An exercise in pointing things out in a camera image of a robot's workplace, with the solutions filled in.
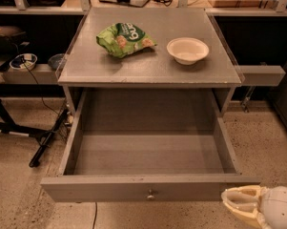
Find black floor cable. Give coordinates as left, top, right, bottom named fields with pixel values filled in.
left=92, top=201, right=98, bottom=229

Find white bowl with cable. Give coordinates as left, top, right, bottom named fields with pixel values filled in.
left=10, top=53, right=37, bottom=71

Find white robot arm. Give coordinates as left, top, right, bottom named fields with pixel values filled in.
left=221, top=185, right=287, bottom=229

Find dark round dish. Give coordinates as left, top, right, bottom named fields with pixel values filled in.
left=48, top=53, right=65, bottom=70

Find white paper bowl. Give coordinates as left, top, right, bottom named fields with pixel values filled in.
left=167, top=37, right=209, bottom=65

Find grey top drawer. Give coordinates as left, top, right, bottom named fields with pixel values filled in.
left=41, top=89, right=259, bottom=202

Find green snack bag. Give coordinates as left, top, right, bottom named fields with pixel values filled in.
left=96, top=23, right=157, bottom=58

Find black bag on shelf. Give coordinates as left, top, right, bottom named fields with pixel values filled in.
left=0, top=26, right=30, bottom=68

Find metal top drawer knob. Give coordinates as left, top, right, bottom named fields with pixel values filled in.
left=146, top=189, right=155, bottom=201

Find grey wooden cabinet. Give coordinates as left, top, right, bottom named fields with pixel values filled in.
left=58, top=8, right=243, bottom=109

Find black stand legs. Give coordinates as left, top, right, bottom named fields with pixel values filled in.
left=0, top=94, right=70, bottom=169

